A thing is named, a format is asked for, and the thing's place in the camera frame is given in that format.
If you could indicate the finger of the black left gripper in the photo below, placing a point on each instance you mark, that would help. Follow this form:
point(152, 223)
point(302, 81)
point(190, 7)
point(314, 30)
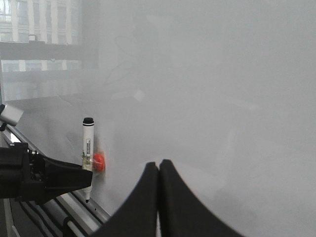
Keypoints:
point(60, 184)
point(57, 168)

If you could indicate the white whiteboard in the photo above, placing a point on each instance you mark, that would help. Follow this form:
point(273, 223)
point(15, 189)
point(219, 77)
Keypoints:
point(226, 89)

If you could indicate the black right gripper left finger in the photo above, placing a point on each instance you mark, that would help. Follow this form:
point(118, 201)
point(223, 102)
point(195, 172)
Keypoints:
point(137, 216)

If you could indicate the red round magnet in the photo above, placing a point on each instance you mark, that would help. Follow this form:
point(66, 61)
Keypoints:
point(99, 164)

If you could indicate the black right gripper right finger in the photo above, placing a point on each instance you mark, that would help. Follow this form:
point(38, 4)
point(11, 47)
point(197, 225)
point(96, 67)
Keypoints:
point(181, 213)

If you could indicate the silver camera box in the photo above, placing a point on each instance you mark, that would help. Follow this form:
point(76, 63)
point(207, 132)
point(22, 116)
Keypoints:
point(10, 115)

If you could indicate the white horizontal stand rod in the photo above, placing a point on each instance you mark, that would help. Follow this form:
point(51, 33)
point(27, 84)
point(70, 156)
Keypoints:
point(70, 229)

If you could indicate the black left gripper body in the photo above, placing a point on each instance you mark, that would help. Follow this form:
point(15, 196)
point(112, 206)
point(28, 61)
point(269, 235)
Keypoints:
point(22, 173)

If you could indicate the white whiteboard marker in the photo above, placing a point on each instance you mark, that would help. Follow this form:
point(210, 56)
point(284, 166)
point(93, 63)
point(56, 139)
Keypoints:
point(88, 143)

